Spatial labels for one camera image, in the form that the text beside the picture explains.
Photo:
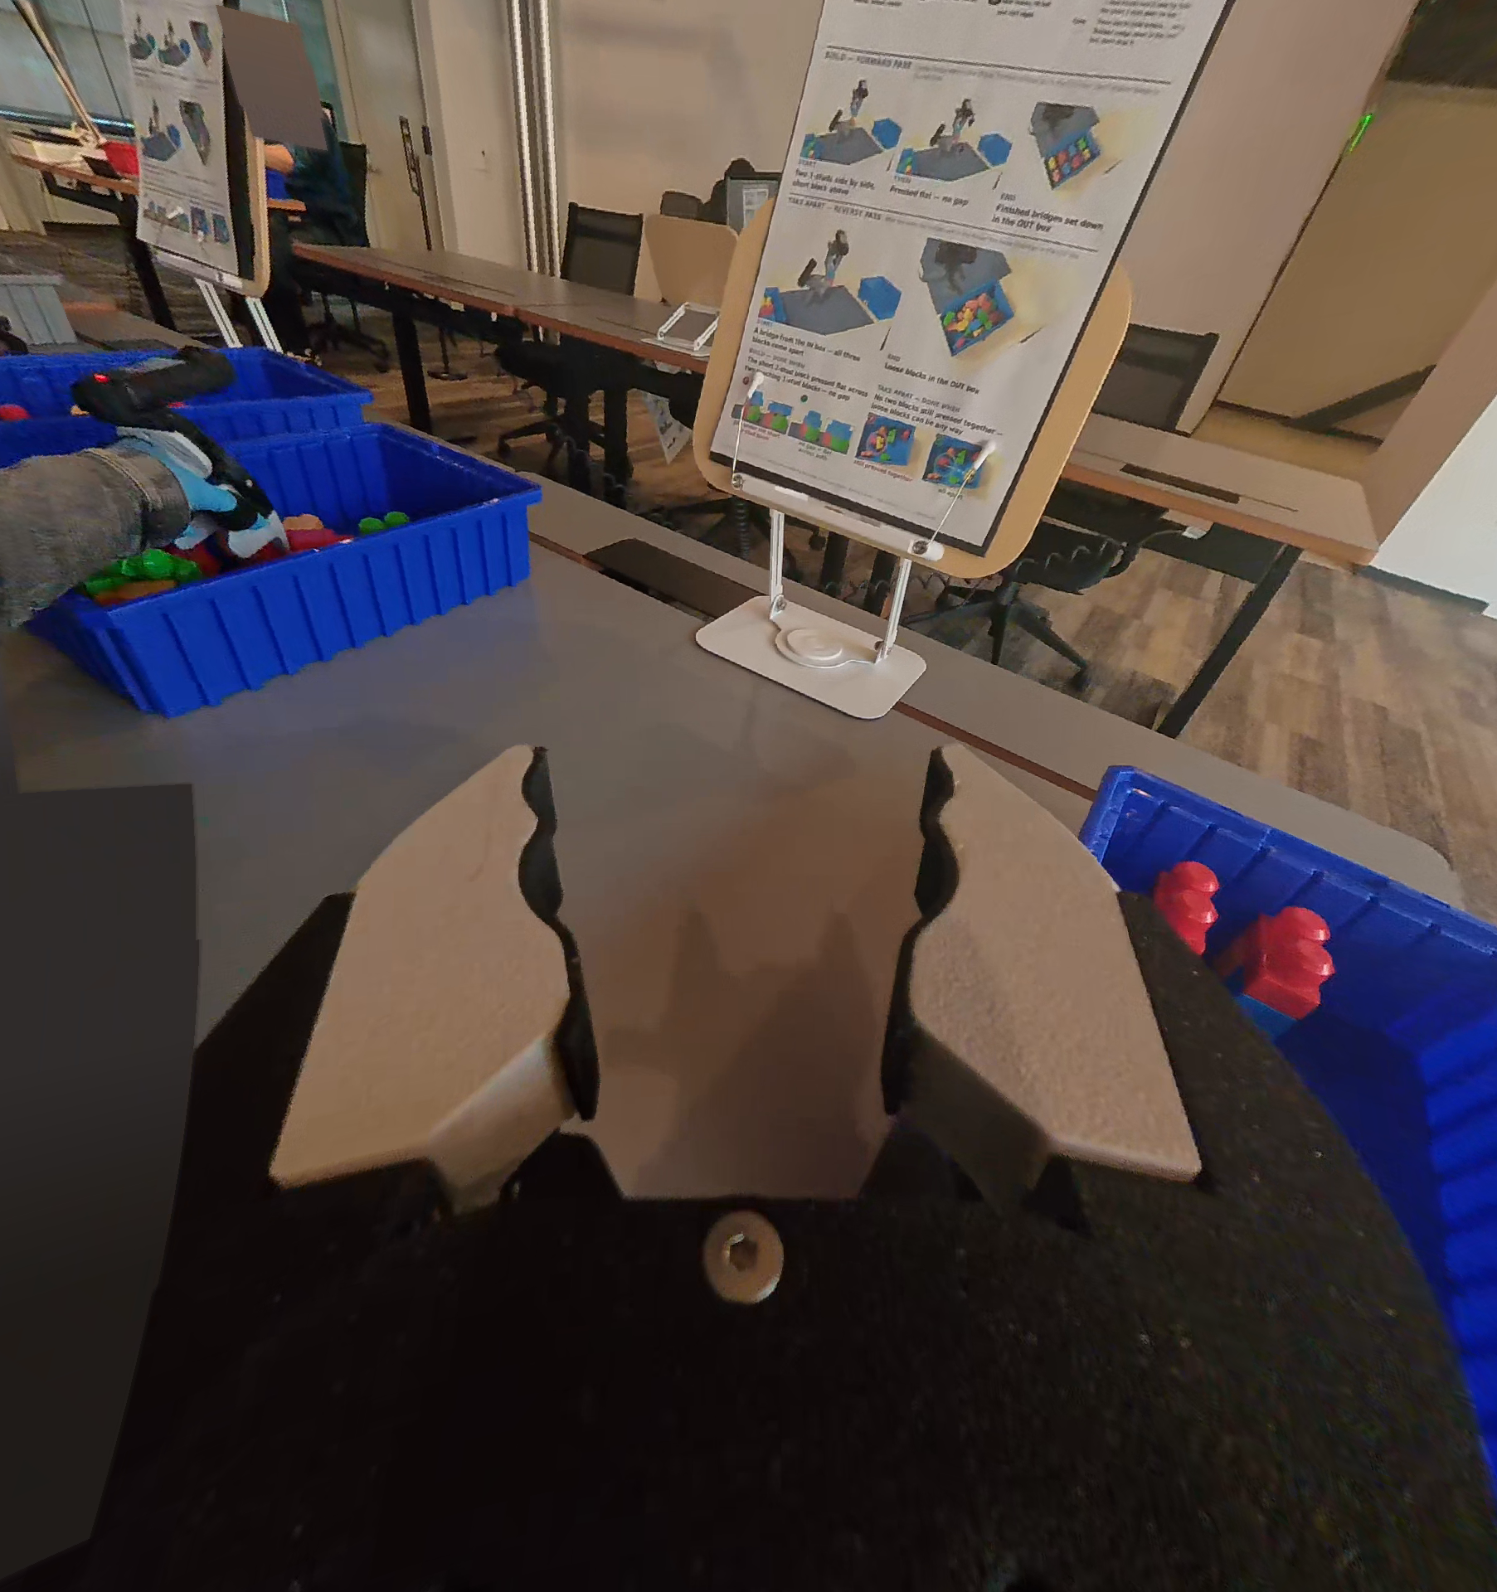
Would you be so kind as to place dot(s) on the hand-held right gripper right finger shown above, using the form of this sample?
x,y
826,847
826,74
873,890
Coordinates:
x,y
1047,996

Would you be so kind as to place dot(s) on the long brown table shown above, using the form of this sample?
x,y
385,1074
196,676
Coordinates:
x,y
450,276

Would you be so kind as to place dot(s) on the blue plastic bin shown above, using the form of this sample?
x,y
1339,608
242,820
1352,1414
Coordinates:
x,y
325,609
1482,1120
287,385

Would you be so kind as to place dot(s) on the red mega block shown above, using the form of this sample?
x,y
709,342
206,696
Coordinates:
x,y
1289,953

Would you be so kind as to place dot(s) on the white document stand dark board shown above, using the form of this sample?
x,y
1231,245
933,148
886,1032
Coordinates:
x,y
244,211

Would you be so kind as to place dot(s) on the printed instruction sheet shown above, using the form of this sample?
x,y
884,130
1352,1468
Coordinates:
x,y
947,250
176,137

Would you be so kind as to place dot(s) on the person's left forearm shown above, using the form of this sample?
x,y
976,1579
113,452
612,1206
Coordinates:
x,y
63,523

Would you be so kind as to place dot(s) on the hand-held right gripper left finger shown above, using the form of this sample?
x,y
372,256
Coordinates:
x,y
436,996

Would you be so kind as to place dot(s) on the grey plastic crate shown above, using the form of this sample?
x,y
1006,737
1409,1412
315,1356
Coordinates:
x,y
13,309

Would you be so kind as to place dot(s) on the brown table black legs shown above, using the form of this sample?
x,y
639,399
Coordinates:
x,y
1208,480

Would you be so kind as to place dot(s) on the clear acrylic holder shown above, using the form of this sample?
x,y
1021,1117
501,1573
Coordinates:
x,y
689,326

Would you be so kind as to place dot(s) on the person's left hand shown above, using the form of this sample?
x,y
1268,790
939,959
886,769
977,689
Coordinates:
x,y
187,485

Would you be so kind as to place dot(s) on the black office chair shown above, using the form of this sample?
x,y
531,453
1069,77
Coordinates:
x,y
1152,367
599,256

